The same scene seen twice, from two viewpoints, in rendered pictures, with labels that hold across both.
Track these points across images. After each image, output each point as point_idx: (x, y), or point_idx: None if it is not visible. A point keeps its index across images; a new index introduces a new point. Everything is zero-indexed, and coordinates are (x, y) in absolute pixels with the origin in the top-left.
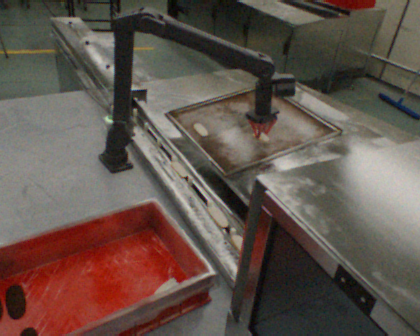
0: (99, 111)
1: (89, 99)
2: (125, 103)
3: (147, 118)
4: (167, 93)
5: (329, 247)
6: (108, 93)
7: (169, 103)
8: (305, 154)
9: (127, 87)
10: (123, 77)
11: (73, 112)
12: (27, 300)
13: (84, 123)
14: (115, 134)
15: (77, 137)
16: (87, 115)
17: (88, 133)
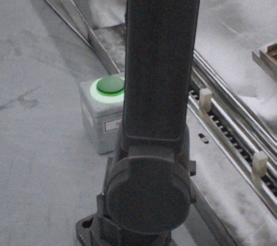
0: (69, 47)
1: (42, 12)
2: (172, 87)
3: (202, 68)
4: None
5: None
6: (91, 1)
7: (243, 6)
8: None
9: (183, 28)
10: None
11: (4, 56)
12: None
13: (32, 92)
14: (135, 195)
15: (13, 146)
16: (39, 63)
17: (43, 128)
